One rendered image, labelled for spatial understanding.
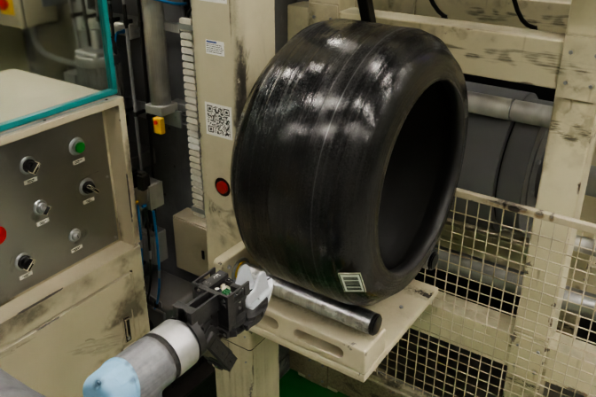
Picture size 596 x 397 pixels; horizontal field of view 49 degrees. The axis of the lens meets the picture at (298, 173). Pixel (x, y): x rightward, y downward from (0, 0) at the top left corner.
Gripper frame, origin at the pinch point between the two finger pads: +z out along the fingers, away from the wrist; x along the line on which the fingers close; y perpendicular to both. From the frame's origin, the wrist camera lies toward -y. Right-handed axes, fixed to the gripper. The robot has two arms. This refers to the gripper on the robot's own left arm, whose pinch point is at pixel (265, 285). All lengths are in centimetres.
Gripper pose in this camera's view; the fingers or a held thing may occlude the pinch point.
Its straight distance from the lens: 111.9
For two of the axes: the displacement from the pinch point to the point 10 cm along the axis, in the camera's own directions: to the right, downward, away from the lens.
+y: 0.0, -9.1, -4.2
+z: 5.6, -3.5, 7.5
